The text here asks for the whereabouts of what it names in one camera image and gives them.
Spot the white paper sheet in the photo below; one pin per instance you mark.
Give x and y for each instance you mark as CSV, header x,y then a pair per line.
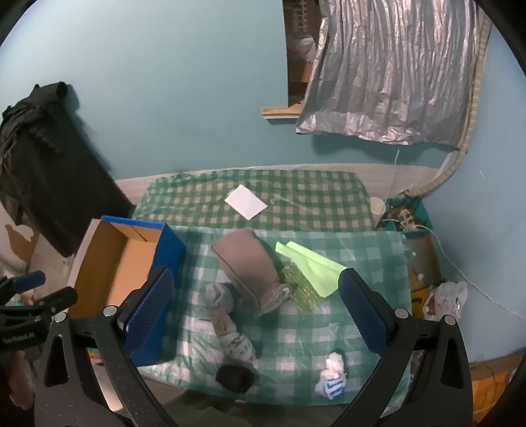
x,y
245,203

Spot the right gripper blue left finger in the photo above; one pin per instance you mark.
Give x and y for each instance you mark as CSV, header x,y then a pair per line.
x,y
146,313

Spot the green sparkly knitted cloth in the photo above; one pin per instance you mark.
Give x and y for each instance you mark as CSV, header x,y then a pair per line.
x,y
303,294

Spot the blue cardboard box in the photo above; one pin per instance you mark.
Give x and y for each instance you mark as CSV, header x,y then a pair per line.
x,y
115,258

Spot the black sock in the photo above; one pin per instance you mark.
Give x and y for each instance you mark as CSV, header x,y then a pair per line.
x,y
236,379

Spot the white blue striped plastic bundle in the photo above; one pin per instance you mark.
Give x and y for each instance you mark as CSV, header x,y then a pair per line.
x,y
332,380

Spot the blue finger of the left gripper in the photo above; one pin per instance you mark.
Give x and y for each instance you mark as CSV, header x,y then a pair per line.
x,y
59,300
28,281

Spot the patterned white sock bundle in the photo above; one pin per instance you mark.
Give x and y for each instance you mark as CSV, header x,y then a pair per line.
x,y
234,344

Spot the white power strip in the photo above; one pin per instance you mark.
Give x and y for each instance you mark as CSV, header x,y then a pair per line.
x,y
406,220

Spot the green beige checkered blanket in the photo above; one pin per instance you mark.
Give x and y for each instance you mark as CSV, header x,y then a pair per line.
x,y
303,200

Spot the grey sock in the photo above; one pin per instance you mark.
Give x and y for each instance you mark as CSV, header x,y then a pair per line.
x,y
218,296

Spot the wooden window ledge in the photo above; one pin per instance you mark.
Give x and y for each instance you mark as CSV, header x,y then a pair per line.
x,y
290,113

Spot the grey fleece mitten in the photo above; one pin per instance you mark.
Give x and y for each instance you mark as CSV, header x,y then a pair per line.
x,y
251,271

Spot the white plastic bag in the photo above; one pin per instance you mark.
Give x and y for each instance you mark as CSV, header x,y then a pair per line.
x,y
448,298

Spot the silver foil curtain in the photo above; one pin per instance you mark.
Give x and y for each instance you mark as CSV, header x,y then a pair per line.
x,y
396,72

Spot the green checkered tablecloth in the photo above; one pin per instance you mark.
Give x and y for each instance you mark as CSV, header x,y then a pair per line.
x,y
291,347

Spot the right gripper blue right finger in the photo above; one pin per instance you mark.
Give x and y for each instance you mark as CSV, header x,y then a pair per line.
x,y
365,308

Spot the white paper cup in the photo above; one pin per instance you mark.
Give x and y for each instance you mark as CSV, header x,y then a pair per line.
x,y
377,206

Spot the light green cloth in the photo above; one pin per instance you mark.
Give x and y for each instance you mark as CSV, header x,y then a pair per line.
x,y
321,272

